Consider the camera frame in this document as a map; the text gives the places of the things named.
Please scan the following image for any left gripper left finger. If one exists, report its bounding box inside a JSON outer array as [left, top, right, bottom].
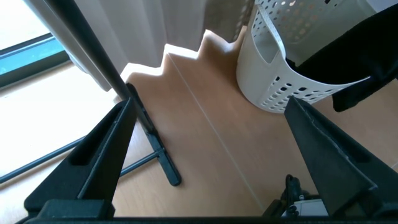
[[24, 98, 137, 218]]

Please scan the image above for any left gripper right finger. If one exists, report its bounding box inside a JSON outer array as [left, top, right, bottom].
[[284, 96, 398, 217]]

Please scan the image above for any black garment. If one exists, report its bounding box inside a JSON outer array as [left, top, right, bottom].
[[285, 2, 398, 113]]

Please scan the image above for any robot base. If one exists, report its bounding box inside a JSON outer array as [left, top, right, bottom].
[[262, 174, 330, 218]]

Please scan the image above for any white laundry basket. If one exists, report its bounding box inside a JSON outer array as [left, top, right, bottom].
[[235, 0, 377, 113]]

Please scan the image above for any black clothes rack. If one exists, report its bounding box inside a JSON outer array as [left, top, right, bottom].
[[0, 0, 183, 187]]

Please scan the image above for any window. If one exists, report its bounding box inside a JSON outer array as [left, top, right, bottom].
[[0, 0, 71, 90]]

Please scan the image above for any beige curtain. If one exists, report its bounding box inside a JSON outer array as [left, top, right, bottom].
[[23, 0, 256, 93]]

